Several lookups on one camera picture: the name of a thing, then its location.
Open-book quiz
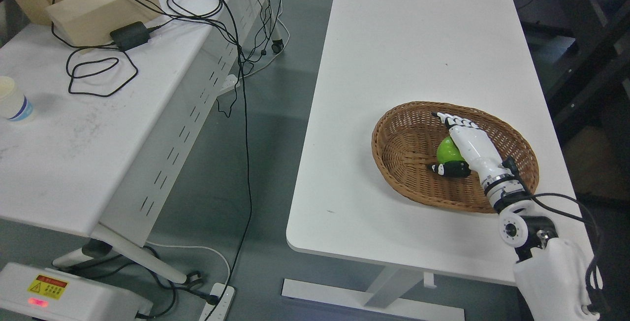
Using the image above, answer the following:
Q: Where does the brown wicker basket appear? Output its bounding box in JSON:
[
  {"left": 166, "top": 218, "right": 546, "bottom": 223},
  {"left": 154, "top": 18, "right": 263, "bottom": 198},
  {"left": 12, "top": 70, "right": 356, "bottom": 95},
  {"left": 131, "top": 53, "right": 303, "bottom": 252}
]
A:
[{"left": 372, "top": 101, "right": 538, "bottom": 214}]

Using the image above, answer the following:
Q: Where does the white power strip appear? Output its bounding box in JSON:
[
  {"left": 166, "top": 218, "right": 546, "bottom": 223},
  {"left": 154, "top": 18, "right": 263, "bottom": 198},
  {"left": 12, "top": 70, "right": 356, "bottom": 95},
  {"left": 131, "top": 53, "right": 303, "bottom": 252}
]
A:
[{"left": 198, "top": 283, "right": 235, "bottom": 321}]

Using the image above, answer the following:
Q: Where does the wooden block with hole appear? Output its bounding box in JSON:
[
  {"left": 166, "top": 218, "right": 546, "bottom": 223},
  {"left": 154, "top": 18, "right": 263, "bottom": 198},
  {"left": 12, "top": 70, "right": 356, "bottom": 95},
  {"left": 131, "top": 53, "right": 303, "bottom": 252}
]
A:
[{"left": 45, "top": 0, "right": 160, "bottom": 46}]

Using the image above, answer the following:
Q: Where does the long black cable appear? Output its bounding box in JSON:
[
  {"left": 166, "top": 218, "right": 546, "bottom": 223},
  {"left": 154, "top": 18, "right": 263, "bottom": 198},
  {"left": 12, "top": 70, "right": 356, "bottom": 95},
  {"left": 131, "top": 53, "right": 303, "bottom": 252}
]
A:
[{"left": 94, "top": 0, "right": 291, "bottom": 321}]

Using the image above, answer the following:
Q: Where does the white robot forearm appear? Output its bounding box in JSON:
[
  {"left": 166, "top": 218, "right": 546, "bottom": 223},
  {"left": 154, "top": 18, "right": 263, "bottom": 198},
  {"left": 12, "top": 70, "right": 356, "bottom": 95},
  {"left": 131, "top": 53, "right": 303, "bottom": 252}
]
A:
[{"left": 481, "top": 174, "right": 603, "bottom": 321}]

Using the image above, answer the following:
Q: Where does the white perforated side desk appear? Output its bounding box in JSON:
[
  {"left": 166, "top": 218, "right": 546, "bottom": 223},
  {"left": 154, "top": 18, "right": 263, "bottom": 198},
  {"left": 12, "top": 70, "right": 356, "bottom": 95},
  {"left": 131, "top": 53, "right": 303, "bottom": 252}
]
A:
[{"left": 0, "top": 0, "right": 269, "bottom": 285}]

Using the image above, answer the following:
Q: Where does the white box appliance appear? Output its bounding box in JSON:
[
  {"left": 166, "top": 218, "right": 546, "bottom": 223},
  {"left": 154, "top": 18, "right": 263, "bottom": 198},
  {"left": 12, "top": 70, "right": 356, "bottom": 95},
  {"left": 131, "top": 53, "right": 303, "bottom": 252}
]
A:
[{"left": 0, "top": 262, "right": 153, "bottom": 321}]

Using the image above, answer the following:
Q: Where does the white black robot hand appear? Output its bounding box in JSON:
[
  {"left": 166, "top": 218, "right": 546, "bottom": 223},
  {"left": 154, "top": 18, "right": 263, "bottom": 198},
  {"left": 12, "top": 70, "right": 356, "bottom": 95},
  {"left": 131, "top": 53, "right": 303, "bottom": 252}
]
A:
[{"left": 431, "top": 112, "right": 515, "bottom": 189}]

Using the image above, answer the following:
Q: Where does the green apple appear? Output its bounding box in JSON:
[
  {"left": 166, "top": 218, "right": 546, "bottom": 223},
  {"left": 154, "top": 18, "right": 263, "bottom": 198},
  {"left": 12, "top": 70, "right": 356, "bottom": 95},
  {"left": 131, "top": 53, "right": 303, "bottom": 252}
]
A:
[{"left": 436, "top": 136, "right": 465, "bottom": 164}]

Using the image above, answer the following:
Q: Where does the paper cup blue band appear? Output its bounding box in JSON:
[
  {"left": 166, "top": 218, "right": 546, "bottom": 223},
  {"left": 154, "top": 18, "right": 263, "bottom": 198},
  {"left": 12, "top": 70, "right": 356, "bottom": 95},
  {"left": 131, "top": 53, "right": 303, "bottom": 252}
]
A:
[{"left": 0, "top": 76, "right": 36, "bottom": 123}]

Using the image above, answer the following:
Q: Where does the black metal shelf left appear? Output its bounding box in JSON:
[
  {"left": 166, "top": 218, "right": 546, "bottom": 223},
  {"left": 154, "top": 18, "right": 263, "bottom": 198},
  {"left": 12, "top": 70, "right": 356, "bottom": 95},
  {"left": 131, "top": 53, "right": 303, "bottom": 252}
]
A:
[{"left": 514, "top": 0, "right": 629, "bottom": 144}]

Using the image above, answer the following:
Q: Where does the white standing desk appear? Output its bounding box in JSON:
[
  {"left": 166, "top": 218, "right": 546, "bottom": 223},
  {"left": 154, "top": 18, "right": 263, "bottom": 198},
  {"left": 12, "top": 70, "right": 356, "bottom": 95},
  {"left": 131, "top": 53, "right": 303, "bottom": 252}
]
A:
[{"left": 282, "top": 0, "right": 573, "bottom": 321}]

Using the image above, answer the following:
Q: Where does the black power adapter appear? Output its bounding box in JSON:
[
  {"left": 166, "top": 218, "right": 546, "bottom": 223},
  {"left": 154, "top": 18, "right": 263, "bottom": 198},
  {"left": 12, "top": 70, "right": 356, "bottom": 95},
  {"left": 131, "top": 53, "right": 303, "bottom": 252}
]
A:
[{"left": 110, "top": 21, "right": 150, "bottom": 51}]

